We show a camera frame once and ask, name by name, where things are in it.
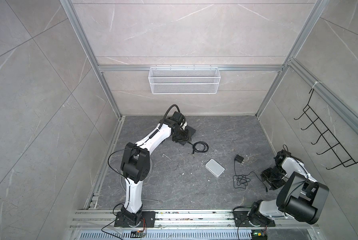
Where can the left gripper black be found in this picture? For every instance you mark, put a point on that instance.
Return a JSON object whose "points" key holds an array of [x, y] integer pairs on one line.
{"points": [[186, 138]]}

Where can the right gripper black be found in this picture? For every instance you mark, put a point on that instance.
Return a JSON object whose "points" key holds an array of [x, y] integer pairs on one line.
{"points": [[276, 185]]}

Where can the dark grey network switch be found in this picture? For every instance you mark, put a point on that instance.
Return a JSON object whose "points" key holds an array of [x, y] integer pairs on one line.
{"points": [[192, 131]]}

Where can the white rectangular box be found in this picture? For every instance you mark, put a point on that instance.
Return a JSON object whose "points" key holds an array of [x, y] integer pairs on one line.
{"points": [[215, 168]]}

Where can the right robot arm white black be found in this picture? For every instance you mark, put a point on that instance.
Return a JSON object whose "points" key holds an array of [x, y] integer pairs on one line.
{"points": [[301, 197]]}

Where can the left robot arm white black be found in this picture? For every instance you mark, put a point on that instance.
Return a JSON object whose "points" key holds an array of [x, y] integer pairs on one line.
{"points": [[136, 164]]}

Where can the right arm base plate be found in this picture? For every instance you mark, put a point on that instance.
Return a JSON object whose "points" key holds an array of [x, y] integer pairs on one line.
{"points": [[248, 219]]}

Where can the white wire mesh basket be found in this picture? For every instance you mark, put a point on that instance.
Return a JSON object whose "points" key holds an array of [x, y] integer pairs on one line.
{"points": [[184, 80]]}

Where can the black wire hook rack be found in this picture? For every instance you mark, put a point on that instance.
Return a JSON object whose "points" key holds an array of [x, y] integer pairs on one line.
{"points": [[326, 136]]}

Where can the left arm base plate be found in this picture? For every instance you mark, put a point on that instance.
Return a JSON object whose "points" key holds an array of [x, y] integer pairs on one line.
{"points": [[146, 217]]}

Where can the aluminium frame rail front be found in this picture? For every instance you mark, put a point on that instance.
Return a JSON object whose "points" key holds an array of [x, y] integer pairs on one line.
{"points": [[179, 220]]}

